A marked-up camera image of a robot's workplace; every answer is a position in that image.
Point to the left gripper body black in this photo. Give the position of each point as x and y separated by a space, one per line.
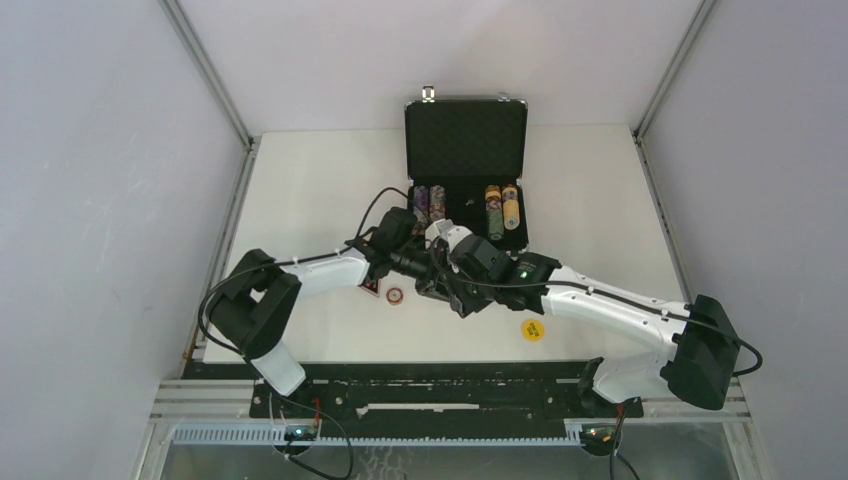
428 266

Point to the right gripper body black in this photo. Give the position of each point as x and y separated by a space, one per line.
468 299

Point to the black aluminium poker case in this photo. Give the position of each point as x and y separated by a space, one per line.
466 143

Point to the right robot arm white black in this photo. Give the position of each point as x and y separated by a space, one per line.
691 348

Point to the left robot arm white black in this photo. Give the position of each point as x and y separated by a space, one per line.
248 311

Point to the red white poker chip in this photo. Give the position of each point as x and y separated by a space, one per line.
395 296

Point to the green orange chip row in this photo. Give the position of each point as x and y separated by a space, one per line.
494 212

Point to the red black triangular button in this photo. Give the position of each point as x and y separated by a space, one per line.
372 287

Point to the yellow round button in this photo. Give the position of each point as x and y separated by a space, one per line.
533 330

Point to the green chip row inner left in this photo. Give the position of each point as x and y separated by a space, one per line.
437 204

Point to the purple chip row far left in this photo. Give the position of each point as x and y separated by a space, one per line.
420 208

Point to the yellow chip row far right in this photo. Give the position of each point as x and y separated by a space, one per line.
510 207

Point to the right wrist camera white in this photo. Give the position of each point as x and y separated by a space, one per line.
445 230

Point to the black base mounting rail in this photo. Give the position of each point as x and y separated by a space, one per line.
460 401

